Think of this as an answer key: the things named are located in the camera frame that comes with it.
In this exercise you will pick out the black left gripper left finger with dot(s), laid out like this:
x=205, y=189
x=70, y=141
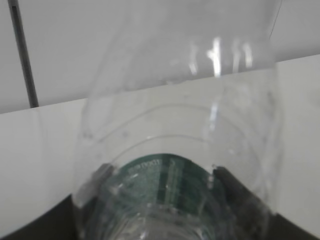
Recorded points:
x=96, y=207

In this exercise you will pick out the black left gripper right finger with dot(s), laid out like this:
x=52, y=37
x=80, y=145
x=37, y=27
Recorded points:
x=250, y=215

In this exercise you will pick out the clear green-label water bottle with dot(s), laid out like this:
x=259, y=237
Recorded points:
x=185, y=86

